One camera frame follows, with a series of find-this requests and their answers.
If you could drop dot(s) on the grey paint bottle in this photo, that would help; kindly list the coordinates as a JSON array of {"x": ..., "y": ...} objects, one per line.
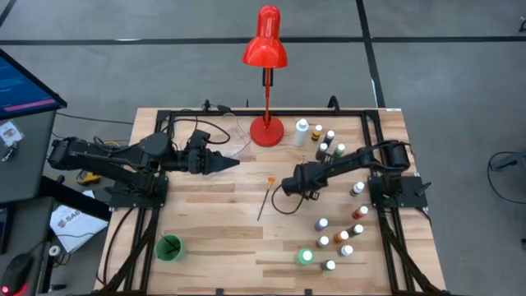
[
  {"x": 328, "y": 265},
  {"x": 323, "y": 241}
]

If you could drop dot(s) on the black paint bottle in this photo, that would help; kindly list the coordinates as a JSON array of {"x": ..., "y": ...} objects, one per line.
[{"x": 356, "y": 230}]

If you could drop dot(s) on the brown paint bottle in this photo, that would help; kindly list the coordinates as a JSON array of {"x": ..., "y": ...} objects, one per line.
[{"x": 321, "y": 151}]

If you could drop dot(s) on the black paintbrush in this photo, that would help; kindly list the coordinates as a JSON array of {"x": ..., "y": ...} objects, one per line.
[
  {"x": 170, "y": 243},
  {"x": 303, "y": 158},
  {"x": 176, "y": 247}
]

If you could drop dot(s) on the white id card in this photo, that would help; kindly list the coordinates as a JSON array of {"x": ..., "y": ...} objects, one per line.
[{"x": 10, "y": 133}]

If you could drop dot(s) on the computer monitor blue screen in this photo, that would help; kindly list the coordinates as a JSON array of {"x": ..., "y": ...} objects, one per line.
[{"x": 20, "y": 88}]

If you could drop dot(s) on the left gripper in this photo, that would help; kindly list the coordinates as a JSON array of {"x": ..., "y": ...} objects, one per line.
[{"x": 195, "y": 161}]

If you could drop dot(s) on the orange bristle paintbrush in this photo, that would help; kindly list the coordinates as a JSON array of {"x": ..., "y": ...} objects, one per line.
[{"x": 265, "y": 199}]

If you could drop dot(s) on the red desk lamp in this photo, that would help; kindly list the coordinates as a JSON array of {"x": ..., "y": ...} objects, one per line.
[{"x": 267, "y": 131}]

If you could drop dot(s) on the tall white bottle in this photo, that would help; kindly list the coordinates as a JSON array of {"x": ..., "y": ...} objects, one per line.
[{"x": 300, "y": 135}]

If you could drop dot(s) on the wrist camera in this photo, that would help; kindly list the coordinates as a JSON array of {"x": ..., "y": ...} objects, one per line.
[
  {"x": 313, "y": 195},
  {"x": 199, "y": 140}
]

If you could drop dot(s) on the white tape roll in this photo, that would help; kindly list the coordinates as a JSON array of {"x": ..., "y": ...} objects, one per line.
[{"x": 54, "y": 250}]

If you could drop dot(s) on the white printed paper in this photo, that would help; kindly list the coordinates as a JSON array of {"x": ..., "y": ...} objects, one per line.
[{"x": 78, "y": 228}]

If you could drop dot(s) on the black desk beam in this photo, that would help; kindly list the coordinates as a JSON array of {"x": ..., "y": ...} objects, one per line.
[{"x": 74, "y": 197}]

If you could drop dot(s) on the green plastic cup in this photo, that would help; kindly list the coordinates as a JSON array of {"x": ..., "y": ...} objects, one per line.
[{"x": 164, "y": 255}]

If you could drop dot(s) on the orange paint bottle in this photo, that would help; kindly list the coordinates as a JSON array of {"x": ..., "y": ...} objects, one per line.
[{"x": 340, "y": 237}]

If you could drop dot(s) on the large green paint bottle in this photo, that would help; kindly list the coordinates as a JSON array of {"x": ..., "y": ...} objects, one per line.
[{"x": 305, "y": 257}]

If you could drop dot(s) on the black computer mouse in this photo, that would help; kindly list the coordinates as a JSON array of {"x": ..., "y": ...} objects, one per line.
[{"x": 16, "y": 271}]

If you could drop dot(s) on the purple paint bottle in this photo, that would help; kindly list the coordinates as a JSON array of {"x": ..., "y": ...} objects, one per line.
[{"x": 321, "y": 225}]

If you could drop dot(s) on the yellow tool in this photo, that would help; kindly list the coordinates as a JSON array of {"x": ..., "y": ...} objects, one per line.
[{"x": 91, "y": 178}]

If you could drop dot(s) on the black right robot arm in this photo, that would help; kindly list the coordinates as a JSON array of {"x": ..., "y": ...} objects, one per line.
[{"x": 361, "y": 158}]

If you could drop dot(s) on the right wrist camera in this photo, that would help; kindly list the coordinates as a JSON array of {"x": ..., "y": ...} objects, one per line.
[{"x": 313, "y": 195}]

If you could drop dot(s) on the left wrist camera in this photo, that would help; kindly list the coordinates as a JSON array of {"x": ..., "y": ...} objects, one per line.
[{"x": 199, "y": 140}]

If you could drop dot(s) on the red paint bottle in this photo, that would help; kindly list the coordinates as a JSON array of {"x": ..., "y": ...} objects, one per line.
[{"x": 359, "y": 213}]

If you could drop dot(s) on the blue paint bottle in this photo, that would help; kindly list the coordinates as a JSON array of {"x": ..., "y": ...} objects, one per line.
[{"x": 328, "y": 137}]

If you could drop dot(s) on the white paint bottle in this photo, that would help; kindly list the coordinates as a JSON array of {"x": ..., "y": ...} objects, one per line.
[
  {"x": 346, "y": 250},
  {"x": 356, "y": 189}
]

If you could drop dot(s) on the grey desk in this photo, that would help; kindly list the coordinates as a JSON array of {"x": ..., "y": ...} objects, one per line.
[{"x": 29, "y": 164}]

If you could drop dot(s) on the yellow paint bottle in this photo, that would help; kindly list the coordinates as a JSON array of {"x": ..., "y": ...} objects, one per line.
[{"x": 316, "y": 135}]

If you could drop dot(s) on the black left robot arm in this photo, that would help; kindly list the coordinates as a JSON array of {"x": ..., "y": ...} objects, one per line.
[{"x": 102, "y": 158}]

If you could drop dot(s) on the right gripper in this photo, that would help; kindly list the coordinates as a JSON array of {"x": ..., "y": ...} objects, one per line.
[{"x": 310, "y": 176}]

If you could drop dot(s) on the small green paint bottle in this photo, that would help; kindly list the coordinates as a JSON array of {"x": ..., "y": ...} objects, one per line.
[{"x": 338, "y": 152}]

